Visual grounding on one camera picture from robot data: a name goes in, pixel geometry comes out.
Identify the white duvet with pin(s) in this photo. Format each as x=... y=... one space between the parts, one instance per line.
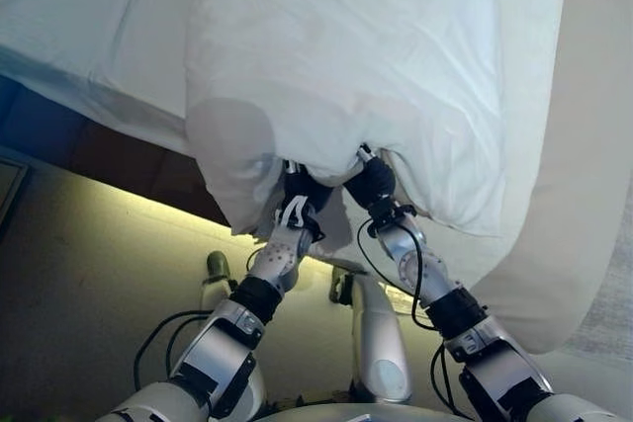
x=371 y=46

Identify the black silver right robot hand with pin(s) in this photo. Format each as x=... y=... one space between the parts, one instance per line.
x=373 y=182

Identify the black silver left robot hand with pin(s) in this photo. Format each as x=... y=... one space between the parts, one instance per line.
x=304 y=194

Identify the silver robot leg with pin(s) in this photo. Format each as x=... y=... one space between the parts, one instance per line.
x=378 y=338
x=217 y=269

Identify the silver robot torso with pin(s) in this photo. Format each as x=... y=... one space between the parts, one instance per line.
x=371 y=414

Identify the beige throw blanket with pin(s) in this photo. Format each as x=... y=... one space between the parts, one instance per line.
x=593 y=145

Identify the white bed sheet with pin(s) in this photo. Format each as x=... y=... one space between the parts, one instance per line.
x=99 y=22

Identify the silver right robot leg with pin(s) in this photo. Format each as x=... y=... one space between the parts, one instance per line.
x=378 y=338

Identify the grey floor rug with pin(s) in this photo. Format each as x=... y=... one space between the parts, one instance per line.
x=613 y=303

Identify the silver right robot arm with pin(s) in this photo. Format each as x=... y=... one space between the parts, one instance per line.
x=455 y=313

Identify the silver left robot leg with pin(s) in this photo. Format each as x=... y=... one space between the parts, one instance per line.
x=217 y=269

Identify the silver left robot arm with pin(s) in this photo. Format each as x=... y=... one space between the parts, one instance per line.
x=222 y=343

